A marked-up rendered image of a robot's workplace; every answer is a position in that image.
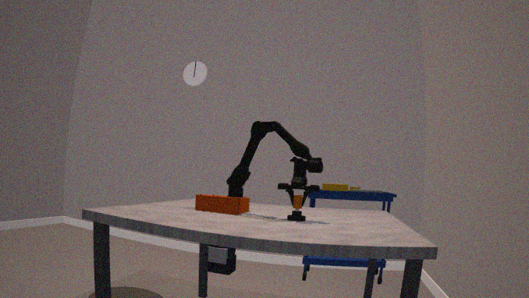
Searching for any orange knob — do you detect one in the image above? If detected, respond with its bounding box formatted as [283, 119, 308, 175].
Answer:
[293, 195, 303, 208]

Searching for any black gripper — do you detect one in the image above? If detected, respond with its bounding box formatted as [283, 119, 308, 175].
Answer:
[278, 172, 320, 206]

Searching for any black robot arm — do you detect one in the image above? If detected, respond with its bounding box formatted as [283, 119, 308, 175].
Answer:
[227, 121, 324, 197]

